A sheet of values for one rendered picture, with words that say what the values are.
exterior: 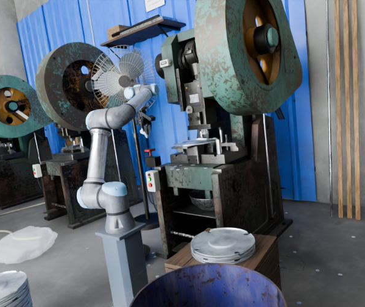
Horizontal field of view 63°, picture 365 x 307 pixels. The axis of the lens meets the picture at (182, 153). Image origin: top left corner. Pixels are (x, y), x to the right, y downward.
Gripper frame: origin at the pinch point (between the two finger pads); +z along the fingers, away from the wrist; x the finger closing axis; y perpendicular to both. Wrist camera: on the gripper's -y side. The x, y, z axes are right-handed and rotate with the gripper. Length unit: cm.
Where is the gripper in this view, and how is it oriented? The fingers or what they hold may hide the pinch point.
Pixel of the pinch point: (147, 136)
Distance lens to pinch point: 209.6
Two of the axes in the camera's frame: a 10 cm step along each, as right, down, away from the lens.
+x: -6.5, 1.8, -7.4
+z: 1.2, 9.8, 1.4
